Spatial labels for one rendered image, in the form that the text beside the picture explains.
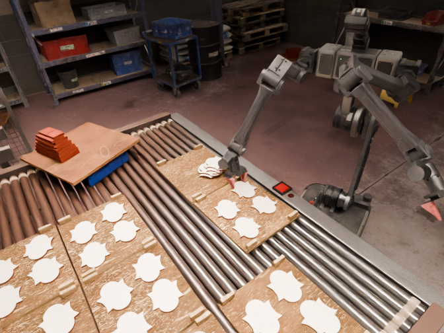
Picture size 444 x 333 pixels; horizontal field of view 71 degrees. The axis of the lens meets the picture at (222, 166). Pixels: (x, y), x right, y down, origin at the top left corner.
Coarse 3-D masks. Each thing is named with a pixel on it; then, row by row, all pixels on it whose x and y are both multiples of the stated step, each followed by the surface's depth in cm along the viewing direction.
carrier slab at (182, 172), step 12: (180, 156) 196; (192, 156) 195; (204, 156) 195; (156, 168) 189; (168, 168) 186; (180, 168) 186; (192, 168) 185; (228, 168) 183; (168, 180) 178; (180, 180) 176; (192, 180) 176; (204, 180) 175; (216, 180) 175; (180, 192) 170; (192, 192) 168; (204, 192) 167
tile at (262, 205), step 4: (260, 196) 161; (252, 200) 159; (256, 200) 159; (260, 200) 158; (264, 200) 158; (268, 200) 158; (256, 204) 156; (260, 204) 156; (264, 204) 156; (268, 204) 156; (272, 204) 156; (256, 208) 154; (260, 208) 154; (264, 208) 154; (268, 208) 154; (272, 208) 153; (260, 212) 152; (264, 212) 152; (268, 212) 151; (272, 212) 151
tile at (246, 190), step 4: (236, 184) 169; (240, 184) 168; (244, 184) 168; (248, 184) 168; (236, 188) 166; (240, 188) 166; (244, 188) 166; (248, 188) 166; (252, 188) 166; (236, 192) 164; (240, 192) 164; (244, 192) 164; (248, 192) 164; (252, 192) 163; (240, 196) 161; (244, 196) 161; (248, 196) 161; (252, 196) 162
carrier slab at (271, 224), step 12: (240, 180) 174; (216, 192) 167; (228, 192) 166; (264, 192) 165; (204, 204) 160; (216, 204) 159; (240, 204) 158; (252, 204) 158; (276, 204) 157; (216, 216) 153; (240, 216) 152; (252, 216) 151; (264, 216) 151; (276, 216) 150; (228, 228) 146; (264, 228) 145; (276, 228) 144; (240, 240) 140; (264, 240) 140
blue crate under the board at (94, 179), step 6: (120, 156) 191; (126, 156) 195; (114, 162) 188; (120, 162) 192; (102, 168) 182; (108, 168) 185; (114, 168) 190; (96, 174) 179; (102, 174) 183; (84, 180) 179; (90, 180) 176; (96, 180) 180
